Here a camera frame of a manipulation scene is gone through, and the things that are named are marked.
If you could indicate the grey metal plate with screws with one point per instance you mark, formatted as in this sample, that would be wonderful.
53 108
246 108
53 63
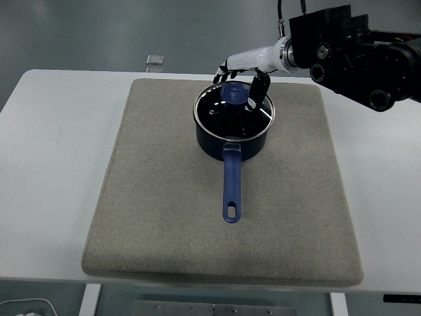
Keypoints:
184 309

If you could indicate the white table leg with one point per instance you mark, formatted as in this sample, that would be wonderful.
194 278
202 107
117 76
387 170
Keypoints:
90 301
338 304

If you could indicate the glass pot lid blue knob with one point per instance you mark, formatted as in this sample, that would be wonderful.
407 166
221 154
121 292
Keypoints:
210 108

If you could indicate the black flat bar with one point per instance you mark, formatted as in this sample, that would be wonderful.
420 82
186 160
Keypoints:
403 298

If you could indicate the small silver floor plate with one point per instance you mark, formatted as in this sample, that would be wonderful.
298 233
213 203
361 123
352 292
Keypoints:
154 59

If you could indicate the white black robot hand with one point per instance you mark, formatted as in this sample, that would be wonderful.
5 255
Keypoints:
253 59

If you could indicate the beige fabric mat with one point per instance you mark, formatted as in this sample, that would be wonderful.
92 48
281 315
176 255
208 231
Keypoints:
164 204

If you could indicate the white tray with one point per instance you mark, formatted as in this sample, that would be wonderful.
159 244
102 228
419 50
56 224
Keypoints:
19 306

